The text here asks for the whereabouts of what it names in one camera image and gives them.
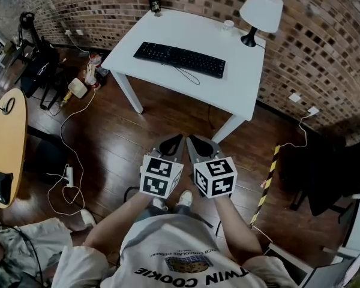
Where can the person's right forearm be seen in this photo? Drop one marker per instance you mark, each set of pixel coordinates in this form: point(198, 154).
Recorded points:
point(234, 226)

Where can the round wooden table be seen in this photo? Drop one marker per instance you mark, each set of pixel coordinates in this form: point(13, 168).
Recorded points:
point(9, 148)

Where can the white wall outlet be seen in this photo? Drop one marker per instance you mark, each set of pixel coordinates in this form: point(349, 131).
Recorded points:
point(295, 97)
point(68, 32)
point(80, 33)

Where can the dark patterned tumbler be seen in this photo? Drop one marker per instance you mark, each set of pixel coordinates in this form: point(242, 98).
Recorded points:
point(154, 0)

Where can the white sneaker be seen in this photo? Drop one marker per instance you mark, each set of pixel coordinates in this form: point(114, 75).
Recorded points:
point(159, 203)
point(184, 197)

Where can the white power strip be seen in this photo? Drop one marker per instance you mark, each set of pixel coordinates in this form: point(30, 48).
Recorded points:
point(69, 177)

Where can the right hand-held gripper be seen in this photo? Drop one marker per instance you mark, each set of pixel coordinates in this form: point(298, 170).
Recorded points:
point(222, 186)

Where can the person's left forearm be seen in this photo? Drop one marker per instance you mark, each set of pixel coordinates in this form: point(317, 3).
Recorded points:
point(117, 220)

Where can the yellow black hazard tape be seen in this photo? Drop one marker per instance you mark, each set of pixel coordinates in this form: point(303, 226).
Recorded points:
point(268, 178)

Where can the black keyboard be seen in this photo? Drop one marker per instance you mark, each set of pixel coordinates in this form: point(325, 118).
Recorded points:
point(180, 59)

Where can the black pouch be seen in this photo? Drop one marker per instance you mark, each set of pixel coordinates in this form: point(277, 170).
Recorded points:
point(0, 181)

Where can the black office chair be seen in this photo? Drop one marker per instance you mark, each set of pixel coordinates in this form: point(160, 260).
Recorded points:
point(39, 67)

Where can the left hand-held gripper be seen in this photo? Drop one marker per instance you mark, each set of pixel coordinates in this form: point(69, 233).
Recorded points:
point(156, 184)

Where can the white shade table lamp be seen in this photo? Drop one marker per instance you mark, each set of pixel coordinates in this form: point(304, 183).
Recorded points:
point(261, 9)

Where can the white plugged charger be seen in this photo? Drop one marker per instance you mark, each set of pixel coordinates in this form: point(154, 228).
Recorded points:
point(313, 110)

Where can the black desk lamp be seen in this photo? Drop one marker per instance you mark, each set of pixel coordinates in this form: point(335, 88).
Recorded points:
point(3, 108)

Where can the white printed t-shirt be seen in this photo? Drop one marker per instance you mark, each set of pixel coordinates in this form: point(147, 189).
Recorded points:
point(174, 244)

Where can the white box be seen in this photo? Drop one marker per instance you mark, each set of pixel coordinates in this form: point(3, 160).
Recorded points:
point(78, 88)

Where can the dark grey trousers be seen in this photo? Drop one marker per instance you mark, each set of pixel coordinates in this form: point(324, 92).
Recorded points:
point(183, 210)

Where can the white patterned cup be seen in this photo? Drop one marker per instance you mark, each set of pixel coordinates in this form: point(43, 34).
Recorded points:
point(228, 26)

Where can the white table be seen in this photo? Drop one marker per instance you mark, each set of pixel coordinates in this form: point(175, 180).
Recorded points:
point(192, 28)

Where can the plastic bottle red label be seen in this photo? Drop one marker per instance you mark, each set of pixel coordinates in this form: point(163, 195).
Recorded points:
point(95, 61)
point(91, 78)

